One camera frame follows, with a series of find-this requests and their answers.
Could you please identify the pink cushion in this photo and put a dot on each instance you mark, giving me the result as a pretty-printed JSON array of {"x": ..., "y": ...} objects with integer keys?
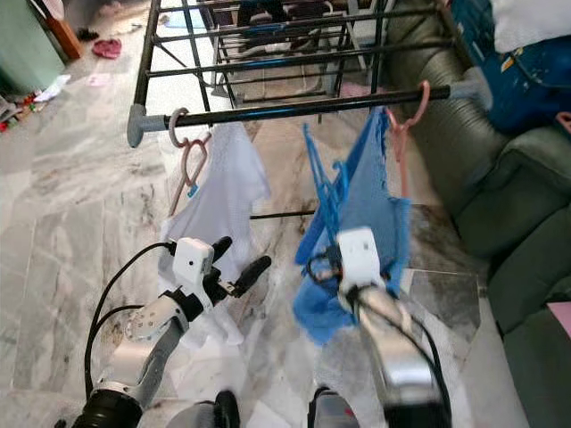
[{"x": 560, "y": 319}]

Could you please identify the dark green sofa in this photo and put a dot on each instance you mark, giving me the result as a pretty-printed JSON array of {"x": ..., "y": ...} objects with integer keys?
[{"x": 500, "y": 196}]

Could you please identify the robot leg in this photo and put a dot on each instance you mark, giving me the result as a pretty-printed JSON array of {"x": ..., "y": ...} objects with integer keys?
[
  {"x": 335, "y": 415},
  {"x": 201, "y": 415}
]

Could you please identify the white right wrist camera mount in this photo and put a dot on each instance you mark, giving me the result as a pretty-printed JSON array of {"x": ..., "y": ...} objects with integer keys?
[{"x": 361, "y": 259}]

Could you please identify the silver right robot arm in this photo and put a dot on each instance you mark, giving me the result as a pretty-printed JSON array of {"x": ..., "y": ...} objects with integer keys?
[{"x": 401, "y": 357}]

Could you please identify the magenta crumpled cloth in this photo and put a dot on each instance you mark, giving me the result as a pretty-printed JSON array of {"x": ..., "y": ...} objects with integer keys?
[{"x": 107, "y": 49}]

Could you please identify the blue shirt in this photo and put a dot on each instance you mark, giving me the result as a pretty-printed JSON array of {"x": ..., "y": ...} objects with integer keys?
[{"x": 375, "y": 214}]

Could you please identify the white shirt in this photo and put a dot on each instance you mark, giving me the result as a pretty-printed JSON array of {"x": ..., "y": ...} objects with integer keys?
[{"x": 227, "y": 187}]

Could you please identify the green cabinet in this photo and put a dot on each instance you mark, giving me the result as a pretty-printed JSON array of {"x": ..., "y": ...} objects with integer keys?
[{"x": 31, "y": 45}]

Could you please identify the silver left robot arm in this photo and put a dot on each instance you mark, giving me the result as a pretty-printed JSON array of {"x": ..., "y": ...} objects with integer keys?
[{"x": 152, "y": 343}]

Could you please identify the salmon pink hanger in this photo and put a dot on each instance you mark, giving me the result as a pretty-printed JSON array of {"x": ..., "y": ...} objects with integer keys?
[{"x": 400, "y": 165}]

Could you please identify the brown wooden post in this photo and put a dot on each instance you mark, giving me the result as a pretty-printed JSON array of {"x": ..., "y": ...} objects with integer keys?
[{"x": 67, "y": 36}]

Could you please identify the greyish pink hanger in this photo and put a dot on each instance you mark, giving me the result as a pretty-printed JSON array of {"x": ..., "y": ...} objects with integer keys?
[{"x": 173, "y": 132}]

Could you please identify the blue plastic hanger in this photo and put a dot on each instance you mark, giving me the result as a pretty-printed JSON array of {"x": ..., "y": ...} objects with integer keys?
[{"x": 330, "y": 201}]

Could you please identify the white paper sheet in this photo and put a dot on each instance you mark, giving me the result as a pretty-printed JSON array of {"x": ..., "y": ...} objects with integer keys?
[{"x": 53, "y": 86}]

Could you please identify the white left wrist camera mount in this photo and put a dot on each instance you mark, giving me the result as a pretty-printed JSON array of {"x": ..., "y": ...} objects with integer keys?
[{"x": 192, "y": 267}]

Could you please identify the robot left leg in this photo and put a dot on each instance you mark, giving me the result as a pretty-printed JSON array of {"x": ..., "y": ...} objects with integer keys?
[{"x": 201, "y": 415}]

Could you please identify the pink paper sheet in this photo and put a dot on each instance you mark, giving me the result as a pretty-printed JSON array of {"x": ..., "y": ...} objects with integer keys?
[{"x": 100, "y": 79}]

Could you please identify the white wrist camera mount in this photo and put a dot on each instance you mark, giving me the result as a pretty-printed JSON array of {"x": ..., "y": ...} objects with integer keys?
[
  {"x": 192, "y": 267},
  {"x": 361, "y": 259}
]

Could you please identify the white folded cloth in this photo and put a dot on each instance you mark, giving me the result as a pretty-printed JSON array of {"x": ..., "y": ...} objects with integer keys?
[{"x": 531, "y": 22}]

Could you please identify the black sandal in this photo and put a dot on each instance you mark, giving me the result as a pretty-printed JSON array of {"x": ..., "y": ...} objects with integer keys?
[{"x": 86, "y": 34}]

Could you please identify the black clothes drying rack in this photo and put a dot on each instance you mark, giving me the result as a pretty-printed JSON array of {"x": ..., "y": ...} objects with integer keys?
[{"x": 303, "y": 106}]

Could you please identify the robot right leg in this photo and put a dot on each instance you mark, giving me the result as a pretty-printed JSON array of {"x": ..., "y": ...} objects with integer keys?
[{"x": 335, "y": 415}]

